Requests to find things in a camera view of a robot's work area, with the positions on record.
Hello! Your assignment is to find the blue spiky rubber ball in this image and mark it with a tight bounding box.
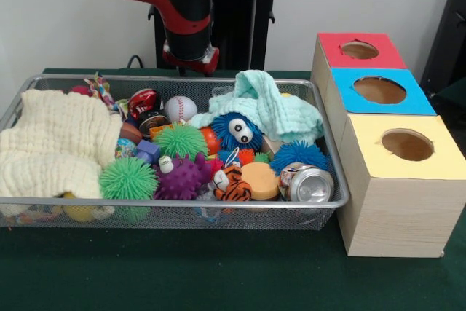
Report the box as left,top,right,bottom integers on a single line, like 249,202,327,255
271,139,331,176

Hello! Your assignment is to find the red and silver drink can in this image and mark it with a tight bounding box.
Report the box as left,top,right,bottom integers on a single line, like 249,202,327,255
137,110,172,136

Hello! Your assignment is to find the blue spiky ball with eyes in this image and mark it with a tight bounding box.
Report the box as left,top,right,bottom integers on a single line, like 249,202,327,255
212,112,264,154

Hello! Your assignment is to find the cream waffle cloth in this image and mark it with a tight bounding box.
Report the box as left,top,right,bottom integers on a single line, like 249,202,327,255
0,89,123,199

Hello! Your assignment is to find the tiger plush toy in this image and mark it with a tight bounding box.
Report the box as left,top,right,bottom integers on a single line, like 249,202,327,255
213,165,253,202

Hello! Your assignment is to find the light blue waffle cloth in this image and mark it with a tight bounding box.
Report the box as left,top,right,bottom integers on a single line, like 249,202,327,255
189,70,325,144

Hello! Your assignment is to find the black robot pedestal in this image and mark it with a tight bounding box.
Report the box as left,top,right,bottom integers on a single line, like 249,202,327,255
147,0,294,71

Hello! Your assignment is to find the shallow wire mesh bin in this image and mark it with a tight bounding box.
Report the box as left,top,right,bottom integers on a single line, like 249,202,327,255
0,74,351,232

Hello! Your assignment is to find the crushed silver drink can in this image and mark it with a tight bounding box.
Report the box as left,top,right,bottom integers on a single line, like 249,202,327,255
278,162,335,203

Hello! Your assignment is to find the white baseball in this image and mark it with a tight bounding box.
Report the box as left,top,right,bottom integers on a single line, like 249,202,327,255
163,95,198,123

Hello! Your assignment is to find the green spiky rubber ball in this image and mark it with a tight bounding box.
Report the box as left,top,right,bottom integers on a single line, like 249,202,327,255
98,157,159,201

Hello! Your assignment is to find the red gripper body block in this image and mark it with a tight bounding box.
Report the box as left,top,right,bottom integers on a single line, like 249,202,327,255
162,41,221,75

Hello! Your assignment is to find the green spiky toy with eyes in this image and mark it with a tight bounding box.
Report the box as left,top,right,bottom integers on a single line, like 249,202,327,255
152,123,210,161

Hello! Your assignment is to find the black stand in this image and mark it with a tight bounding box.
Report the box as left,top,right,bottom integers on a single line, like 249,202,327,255
420,0,466,99

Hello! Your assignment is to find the wooden box with three holes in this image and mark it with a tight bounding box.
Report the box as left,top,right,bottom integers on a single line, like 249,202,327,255
311,32,466,258

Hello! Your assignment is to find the black cable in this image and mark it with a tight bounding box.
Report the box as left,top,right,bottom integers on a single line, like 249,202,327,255
126,55,146,70

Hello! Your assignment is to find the dark green table cloth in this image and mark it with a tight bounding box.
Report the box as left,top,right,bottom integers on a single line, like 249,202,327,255
0,66,466,311

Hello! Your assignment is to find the purple spiky toy with eyes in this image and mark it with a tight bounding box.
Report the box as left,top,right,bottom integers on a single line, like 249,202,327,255
152,153,213,201

